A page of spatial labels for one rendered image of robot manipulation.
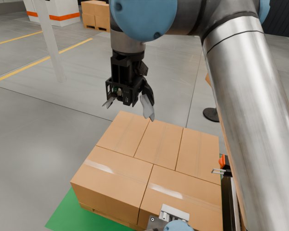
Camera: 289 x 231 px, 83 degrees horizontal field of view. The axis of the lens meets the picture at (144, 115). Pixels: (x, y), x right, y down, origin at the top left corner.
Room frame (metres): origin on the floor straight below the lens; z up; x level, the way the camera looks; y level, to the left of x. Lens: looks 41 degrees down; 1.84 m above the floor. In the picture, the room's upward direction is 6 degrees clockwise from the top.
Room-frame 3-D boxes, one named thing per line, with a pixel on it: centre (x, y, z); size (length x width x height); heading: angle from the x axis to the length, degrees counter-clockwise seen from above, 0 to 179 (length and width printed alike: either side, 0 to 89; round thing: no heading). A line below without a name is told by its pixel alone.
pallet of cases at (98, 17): (7.71, 2.20, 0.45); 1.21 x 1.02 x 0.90; 75
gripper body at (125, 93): (0.36, 0.05, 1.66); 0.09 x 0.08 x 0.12; 165
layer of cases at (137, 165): (0.95, -0.15, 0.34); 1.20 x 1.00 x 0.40; 76
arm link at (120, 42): (0.36, 0.05, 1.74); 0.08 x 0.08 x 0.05
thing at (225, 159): (0.56, -0.51, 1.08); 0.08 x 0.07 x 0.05; 76
